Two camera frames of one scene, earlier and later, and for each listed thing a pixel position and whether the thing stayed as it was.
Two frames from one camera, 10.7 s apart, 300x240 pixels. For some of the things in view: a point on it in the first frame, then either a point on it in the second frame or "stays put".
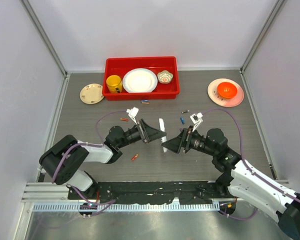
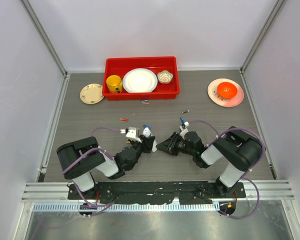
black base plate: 188,192 stays put
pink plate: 214,96 stays put
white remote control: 162,127 to 146,132
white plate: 139,80 stays put
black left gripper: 149,133 to 147,143
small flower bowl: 165,77 stays put
